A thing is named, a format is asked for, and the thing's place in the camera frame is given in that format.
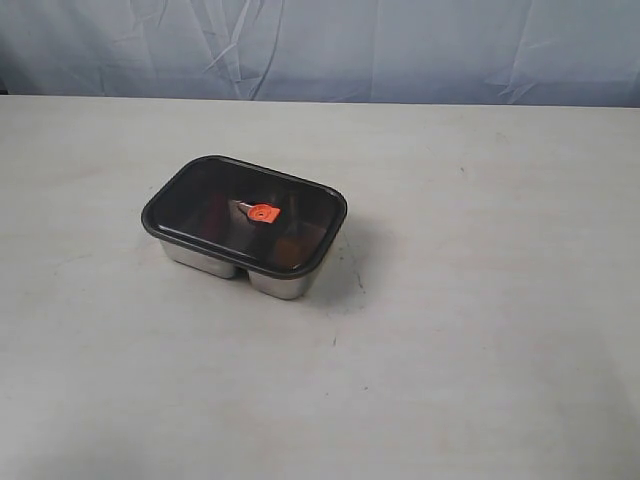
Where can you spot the dark transparent lunch box lid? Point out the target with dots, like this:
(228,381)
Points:
(264,204)

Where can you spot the yellow toy cheese wedge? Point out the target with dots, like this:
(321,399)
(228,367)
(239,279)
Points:
(290,251)

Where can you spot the stainless steel lunch box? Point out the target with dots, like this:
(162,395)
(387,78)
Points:
(282,289)

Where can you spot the red toy sausage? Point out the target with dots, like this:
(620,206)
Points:
(215,218)

